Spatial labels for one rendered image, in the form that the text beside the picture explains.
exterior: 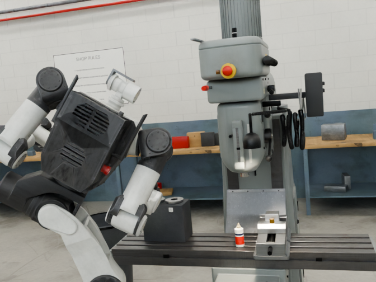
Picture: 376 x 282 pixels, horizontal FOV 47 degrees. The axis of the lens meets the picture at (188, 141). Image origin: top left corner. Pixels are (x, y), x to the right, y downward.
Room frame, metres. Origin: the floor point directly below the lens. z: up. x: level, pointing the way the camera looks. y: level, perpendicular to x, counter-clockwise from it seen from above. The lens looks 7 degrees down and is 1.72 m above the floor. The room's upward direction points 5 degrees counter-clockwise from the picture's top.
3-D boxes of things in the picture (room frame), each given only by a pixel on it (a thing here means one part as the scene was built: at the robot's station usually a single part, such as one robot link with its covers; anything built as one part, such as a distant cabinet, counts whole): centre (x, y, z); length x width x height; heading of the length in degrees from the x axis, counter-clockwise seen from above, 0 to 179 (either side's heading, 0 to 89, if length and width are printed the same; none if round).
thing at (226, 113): (1.96, -0.25, 1.47); 0.21 x 0.19 x 0.32; 74
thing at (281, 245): (1.89, -0.35, 1.02); 0.35 x 0.15 x 0.11; 165
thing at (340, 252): (1.97, -0.19, 0.93); 1.24 x 0.23 x 0.08; 74
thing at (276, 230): (1.87, -0.34, 1.05); 0.12 x 0.06 x 0.04; 75
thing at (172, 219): (2.10, 0.14, 1.06); 0.22 x 0.12 x 0.20; 71
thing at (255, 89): (1.99, -0.26, 1.68); 0.34 x 0.24 x 0.10; 164
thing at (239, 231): (1.91, -0.20, 1.02); 0.04 x 0.04 x 0.11
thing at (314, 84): (2.15, -0.65, 1.62); 0.20 x 0.09 x 0.21; 164
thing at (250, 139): (1.73, -0.26, 1.48); 0.07 x 0.07 x 0.06
